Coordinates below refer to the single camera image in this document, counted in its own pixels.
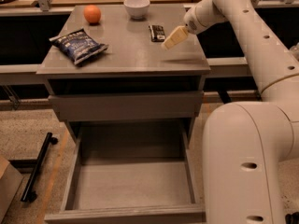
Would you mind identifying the brown cardboard box left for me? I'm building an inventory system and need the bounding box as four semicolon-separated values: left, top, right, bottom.
0;155;22;223

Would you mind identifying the open grey middle drawer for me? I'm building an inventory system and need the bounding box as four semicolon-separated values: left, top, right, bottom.
45;119;206;224

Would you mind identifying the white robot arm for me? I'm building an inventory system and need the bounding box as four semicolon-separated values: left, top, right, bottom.
163;0;299;224

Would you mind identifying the blue chip bag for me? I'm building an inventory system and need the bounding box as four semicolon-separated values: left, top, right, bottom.
50;28;108;65

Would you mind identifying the white ceramic bowl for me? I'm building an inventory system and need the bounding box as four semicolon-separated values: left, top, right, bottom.
123;0;150;20

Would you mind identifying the grey drawer cabinet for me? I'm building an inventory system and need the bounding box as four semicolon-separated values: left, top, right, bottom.
37;4;210;137

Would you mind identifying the orange fruit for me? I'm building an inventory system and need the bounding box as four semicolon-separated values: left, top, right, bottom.
83;5;101;24

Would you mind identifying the closed grey top drawer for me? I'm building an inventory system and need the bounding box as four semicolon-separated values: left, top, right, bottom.
49;91;203;121

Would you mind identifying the black metal bar stand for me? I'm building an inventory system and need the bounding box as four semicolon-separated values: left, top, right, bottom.
10;133;58;203

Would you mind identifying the black caster wheel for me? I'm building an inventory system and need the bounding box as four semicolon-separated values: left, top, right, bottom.
285;212;299;224

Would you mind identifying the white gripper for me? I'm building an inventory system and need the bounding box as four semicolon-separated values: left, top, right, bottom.
162;0;228;49

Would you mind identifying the grey metal shelf rail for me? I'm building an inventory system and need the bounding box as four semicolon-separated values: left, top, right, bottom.
0;57;251;86

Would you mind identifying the dark rxbar chocolate bar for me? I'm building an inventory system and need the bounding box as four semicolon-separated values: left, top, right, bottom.
149;25;165;42

